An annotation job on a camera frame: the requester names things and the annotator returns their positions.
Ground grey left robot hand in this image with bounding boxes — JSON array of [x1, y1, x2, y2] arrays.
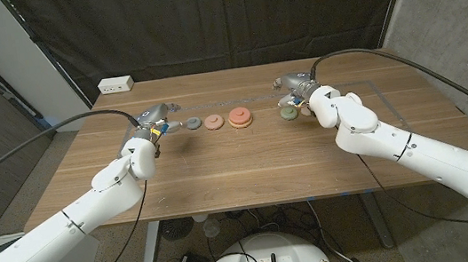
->
[[134, 100, 184, 140]]

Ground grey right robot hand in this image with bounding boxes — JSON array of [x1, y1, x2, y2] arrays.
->
[[270, 68, 327, 121]]

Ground red toy disc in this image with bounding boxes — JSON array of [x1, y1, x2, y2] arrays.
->
[[226, 105, 254, 127]]

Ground green toy disc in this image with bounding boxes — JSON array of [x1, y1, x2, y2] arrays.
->
[[279, 105, 299, 123]]

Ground small grey toy disc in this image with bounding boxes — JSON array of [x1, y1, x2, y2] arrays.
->
[[184, 115, 203, 131]]

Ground pink toy disc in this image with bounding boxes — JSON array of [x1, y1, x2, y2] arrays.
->
[[202, 113, 226, 131]]

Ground large orange toy disc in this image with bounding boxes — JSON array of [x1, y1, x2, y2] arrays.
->
[[227, 117, 255, 131]]

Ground white power strip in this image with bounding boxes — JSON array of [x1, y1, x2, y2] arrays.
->
[[96, 75, 136, 96]]

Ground black curtain backdrop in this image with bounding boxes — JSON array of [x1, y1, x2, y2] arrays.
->
[[3, 0, 426, 115]]

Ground small black floor fan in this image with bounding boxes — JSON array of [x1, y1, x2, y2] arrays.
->
[[158, 216, 198, 242]]

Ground white table leg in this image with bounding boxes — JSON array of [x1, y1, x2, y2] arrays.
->
[[134, 219, 166, 262]]

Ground grey table leg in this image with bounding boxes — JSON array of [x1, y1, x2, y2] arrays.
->
[[359, 190, 396, 252]]

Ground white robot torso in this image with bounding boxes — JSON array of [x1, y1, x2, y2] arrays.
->
[[202, 225, 335, 262]]

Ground black device with blue disc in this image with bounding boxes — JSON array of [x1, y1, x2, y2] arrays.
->
[[0, 235, 26, 255]]

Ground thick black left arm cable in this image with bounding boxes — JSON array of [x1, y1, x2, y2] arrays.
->
[[0, 105, 149, 192]]

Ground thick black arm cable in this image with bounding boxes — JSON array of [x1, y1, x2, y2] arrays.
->
[[0, 105, 149, 192], [307, 34, 468, 151]]

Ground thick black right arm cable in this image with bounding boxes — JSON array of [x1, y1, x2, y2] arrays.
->
[[307, 34, 468, 151]]

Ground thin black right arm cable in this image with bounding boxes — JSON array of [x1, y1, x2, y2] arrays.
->
[[355, 140, 468, 250]]

